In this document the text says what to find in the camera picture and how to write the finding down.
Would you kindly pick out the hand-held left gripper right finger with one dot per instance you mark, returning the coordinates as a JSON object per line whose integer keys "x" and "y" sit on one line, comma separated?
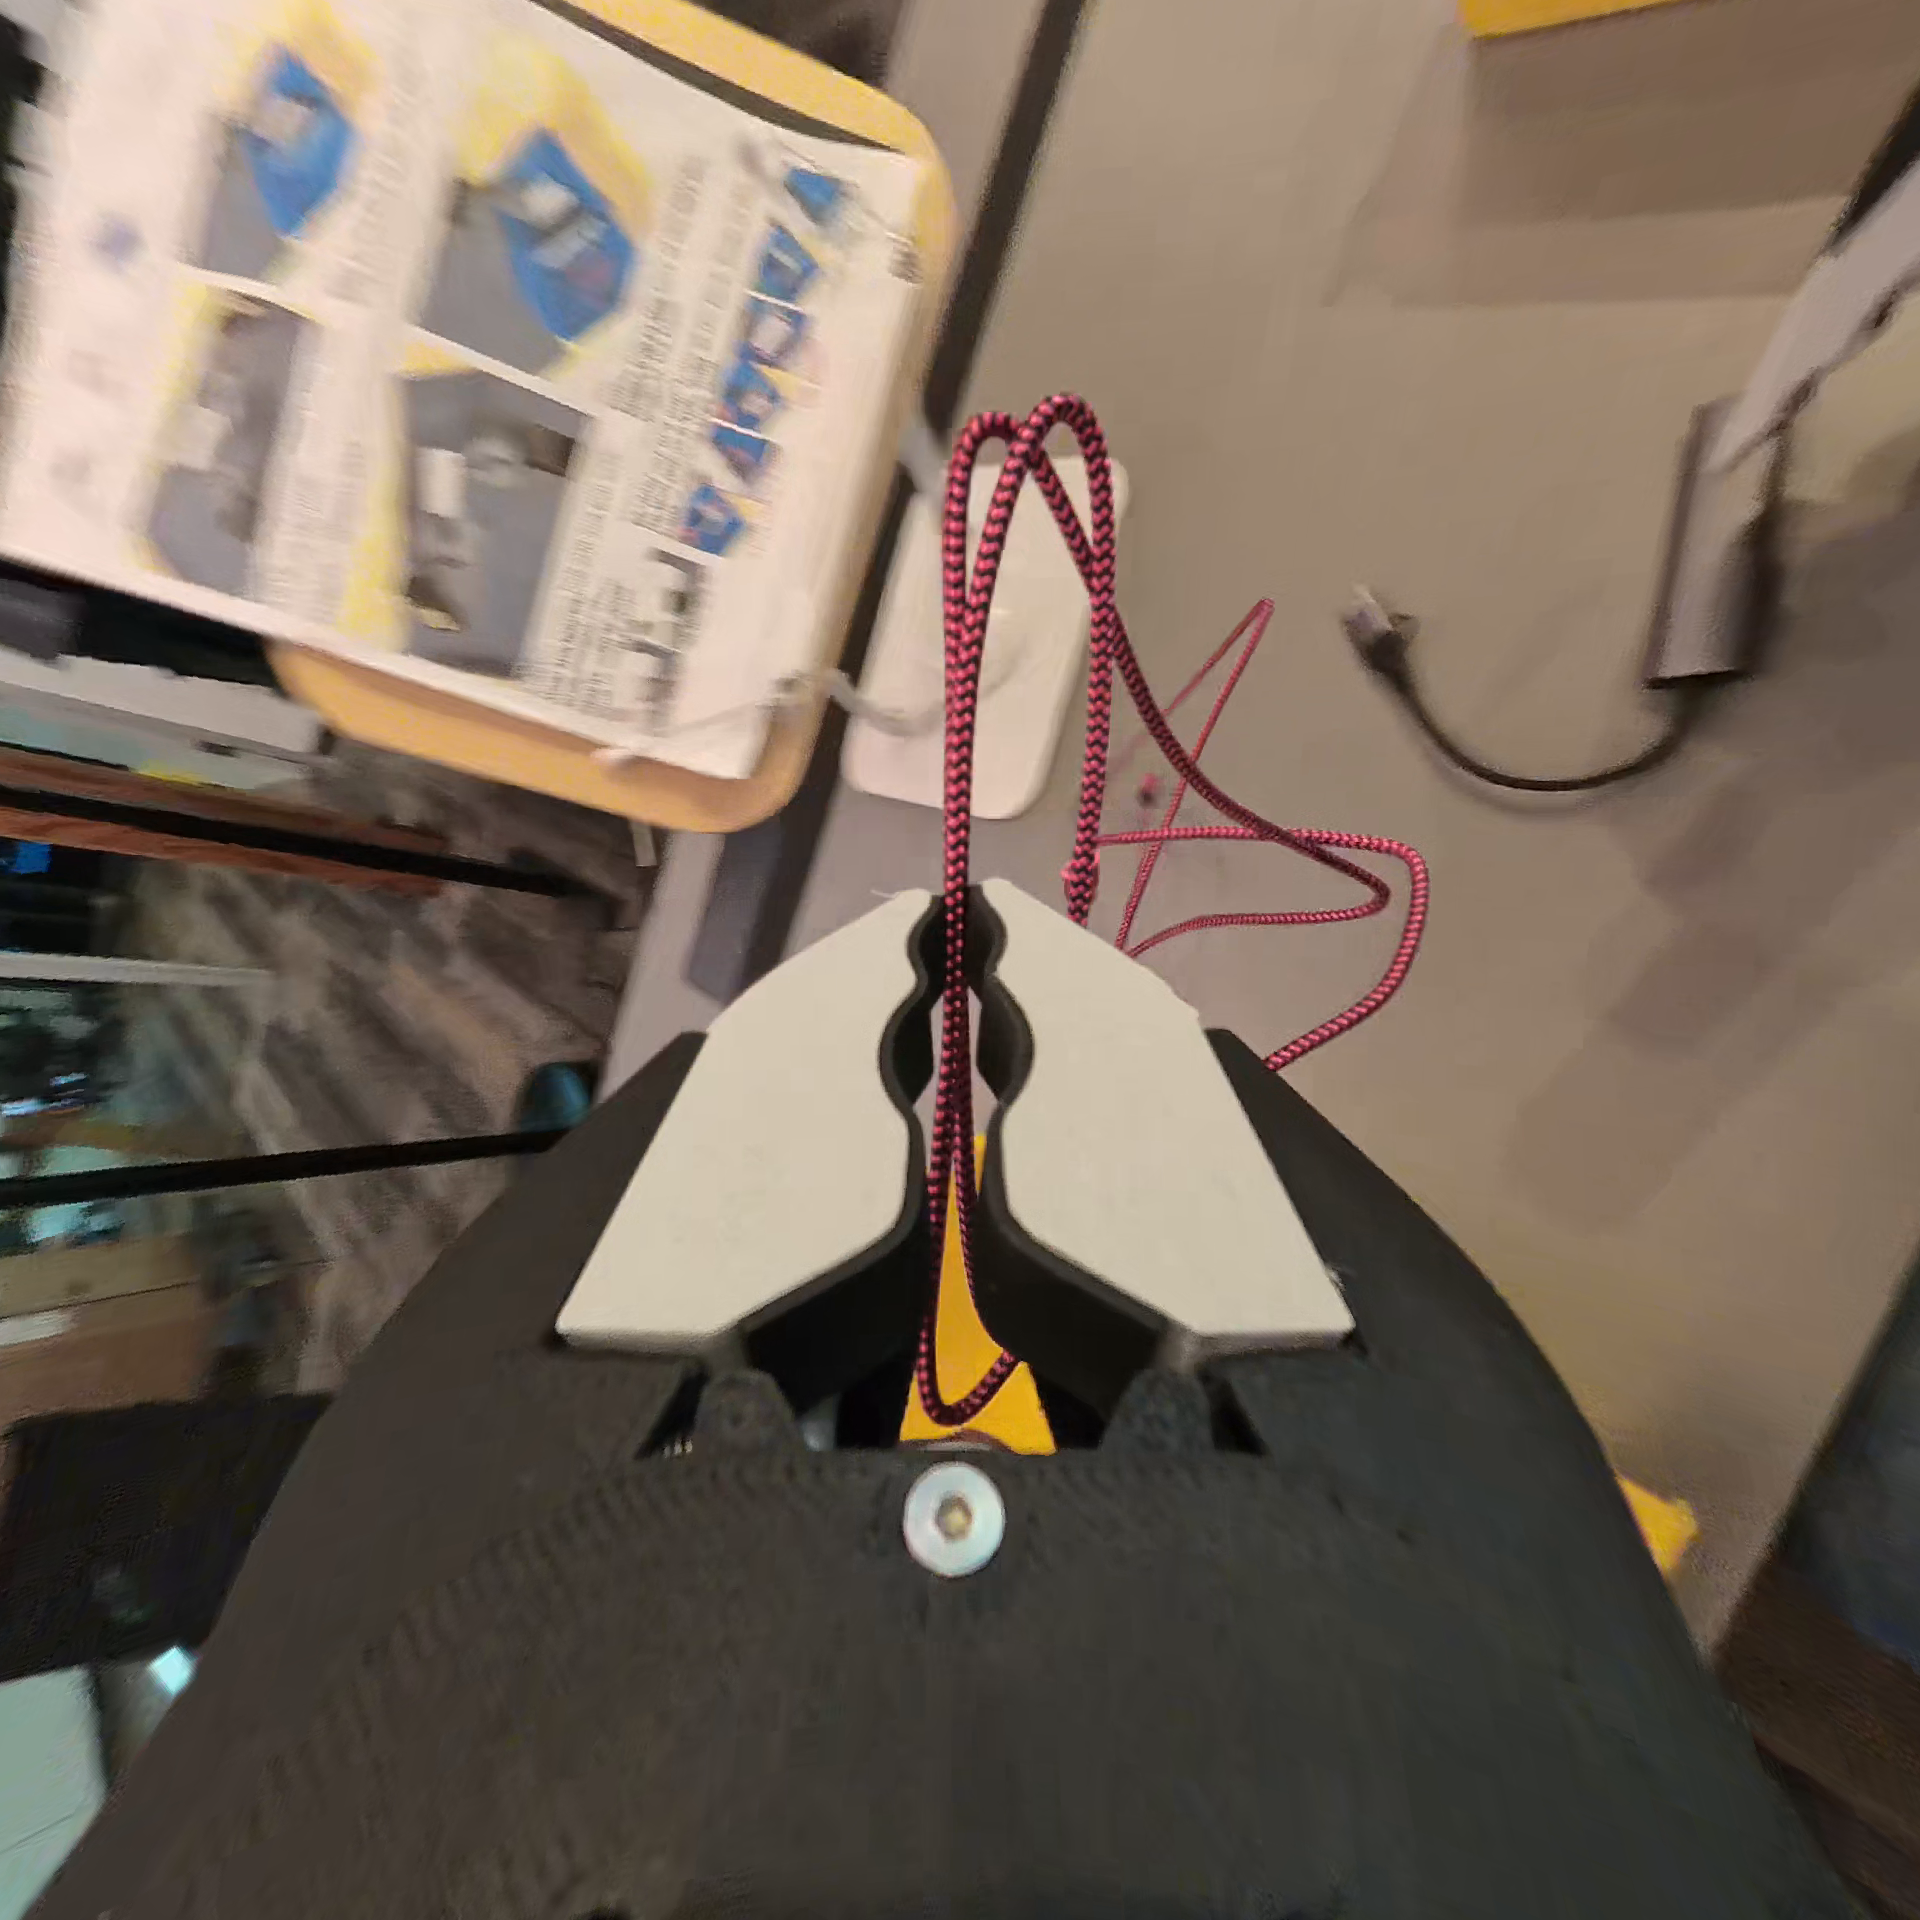
{"x": 1171, "y": 1200}

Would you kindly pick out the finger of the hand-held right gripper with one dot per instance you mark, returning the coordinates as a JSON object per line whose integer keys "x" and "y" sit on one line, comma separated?
{"x": 1831, "y": 299}

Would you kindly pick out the printed instruction sheet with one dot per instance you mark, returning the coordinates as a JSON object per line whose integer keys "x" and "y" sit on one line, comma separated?
{"x": 450, "y": 332}

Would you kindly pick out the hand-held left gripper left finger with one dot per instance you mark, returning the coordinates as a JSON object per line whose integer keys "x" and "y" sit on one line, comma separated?
{"x": 737, "y": 1200}

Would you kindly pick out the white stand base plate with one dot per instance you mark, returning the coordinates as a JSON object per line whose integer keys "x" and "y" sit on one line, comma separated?
{"x": 1006, "y": 691}

